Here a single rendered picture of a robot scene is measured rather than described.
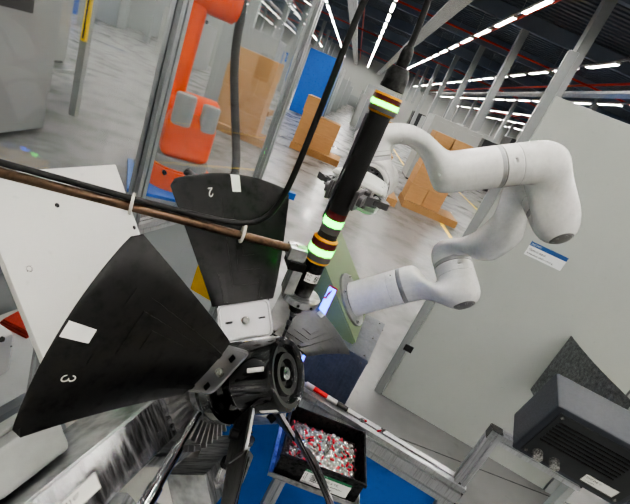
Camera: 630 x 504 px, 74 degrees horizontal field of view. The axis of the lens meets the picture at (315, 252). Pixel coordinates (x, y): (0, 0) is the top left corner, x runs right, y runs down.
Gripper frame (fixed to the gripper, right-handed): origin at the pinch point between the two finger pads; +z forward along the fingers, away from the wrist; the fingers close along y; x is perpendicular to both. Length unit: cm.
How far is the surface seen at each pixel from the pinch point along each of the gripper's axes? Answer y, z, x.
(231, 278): 10.9, 6.0, -20.3
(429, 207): -10, -825, -129
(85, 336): 11.4, 35.9, -16.9
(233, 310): 8.1, 7.3, -24.7
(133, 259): 12.0, 30.8, -9.5
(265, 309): 3.8, 4.2, -23.3
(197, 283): 35, -31, -49
